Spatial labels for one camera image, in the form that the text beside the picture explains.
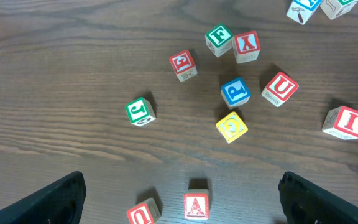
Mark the blue P block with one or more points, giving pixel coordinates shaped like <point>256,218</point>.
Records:
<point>235,93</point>

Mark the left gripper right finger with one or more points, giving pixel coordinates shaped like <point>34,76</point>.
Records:
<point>304,202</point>

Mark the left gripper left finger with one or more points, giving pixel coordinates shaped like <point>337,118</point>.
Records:
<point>59,202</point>

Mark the red E block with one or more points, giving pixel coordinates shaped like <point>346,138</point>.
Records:
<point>183,65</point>

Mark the red Y block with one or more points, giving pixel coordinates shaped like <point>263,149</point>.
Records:
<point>246,47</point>

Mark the green J block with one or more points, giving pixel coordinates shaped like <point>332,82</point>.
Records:
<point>140,112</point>

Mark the yellow block left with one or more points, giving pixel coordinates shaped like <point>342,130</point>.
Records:
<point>231,127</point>

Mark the green F block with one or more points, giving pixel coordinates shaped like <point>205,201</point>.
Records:
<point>219,39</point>

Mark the green N block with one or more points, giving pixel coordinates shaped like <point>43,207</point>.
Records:
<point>337,8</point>

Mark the blue X block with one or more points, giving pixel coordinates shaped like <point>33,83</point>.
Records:
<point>301,10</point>

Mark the red A block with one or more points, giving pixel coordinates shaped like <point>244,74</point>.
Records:
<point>196,204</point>

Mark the red u block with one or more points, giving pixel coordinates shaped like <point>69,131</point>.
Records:
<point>145,212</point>
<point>279,89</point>

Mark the red I block centre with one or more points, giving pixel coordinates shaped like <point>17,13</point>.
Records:
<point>342,122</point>

